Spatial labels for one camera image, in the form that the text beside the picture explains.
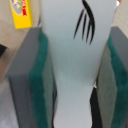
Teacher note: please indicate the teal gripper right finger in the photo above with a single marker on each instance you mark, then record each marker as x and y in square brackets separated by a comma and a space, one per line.
[112, 81]

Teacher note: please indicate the yellow butter box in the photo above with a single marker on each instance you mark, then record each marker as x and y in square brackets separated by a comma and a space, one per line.
[21, 12]

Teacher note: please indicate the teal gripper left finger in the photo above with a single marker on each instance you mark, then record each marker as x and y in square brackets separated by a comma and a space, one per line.
[31, 80]

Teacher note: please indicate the beige woven placemat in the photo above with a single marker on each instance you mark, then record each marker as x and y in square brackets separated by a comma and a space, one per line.
[12, 38]

